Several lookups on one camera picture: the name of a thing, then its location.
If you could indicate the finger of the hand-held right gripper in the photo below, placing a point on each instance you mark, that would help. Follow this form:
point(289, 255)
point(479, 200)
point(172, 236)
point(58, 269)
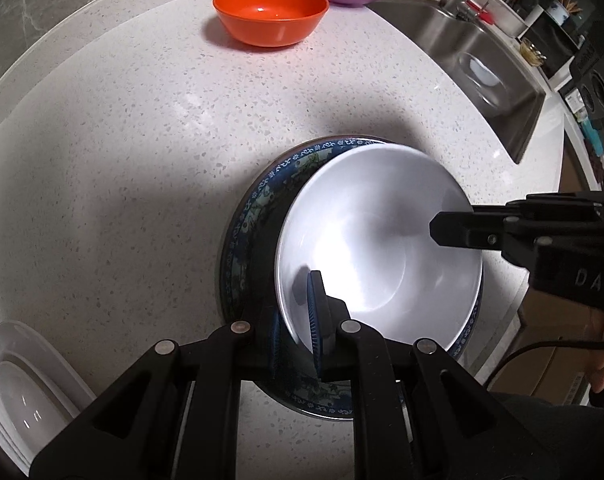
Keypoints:
point(467, 230)
point(532, 204)

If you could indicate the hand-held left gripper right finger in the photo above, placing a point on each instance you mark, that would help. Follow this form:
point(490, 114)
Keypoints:
point(315, 325)

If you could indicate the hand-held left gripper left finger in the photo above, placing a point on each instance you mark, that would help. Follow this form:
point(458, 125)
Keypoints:
point(275, 345)

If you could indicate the small deep white bowl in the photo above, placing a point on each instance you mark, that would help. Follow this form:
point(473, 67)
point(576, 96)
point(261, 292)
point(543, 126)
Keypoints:
point(377, 240)

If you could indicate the blue patterned bowl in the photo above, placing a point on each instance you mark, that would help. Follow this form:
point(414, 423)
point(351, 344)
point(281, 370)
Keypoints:
point(247, 240)

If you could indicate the large white plate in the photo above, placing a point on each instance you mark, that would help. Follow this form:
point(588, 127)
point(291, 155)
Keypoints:
point(69, 375)

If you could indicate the cardboard box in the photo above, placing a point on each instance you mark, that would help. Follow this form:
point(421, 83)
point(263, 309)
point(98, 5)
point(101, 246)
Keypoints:
point(542, 360)

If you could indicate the glass bowl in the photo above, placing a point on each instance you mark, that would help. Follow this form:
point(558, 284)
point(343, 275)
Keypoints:
point(482, 75)

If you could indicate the black stove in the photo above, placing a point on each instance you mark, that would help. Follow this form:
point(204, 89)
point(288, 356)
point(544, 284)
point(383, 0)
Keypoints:
point(599, 80)

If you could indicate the chopstick holder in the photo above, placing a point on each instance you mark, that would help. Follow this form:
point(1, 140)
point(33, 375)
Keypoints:
point(562, 10)

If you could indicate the stainless steel sink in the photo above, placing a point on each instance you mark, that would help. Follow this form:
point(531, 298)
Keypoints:
point(432, 35)

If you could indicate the small red plastic object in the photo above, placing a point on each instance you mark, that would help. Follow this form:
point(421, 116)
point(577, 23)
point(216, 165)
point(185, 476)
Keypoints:
point(482, 11)

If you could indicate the orange bowl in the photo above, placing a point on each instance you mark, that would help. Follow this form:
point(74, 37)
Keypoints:
point(267, 15)

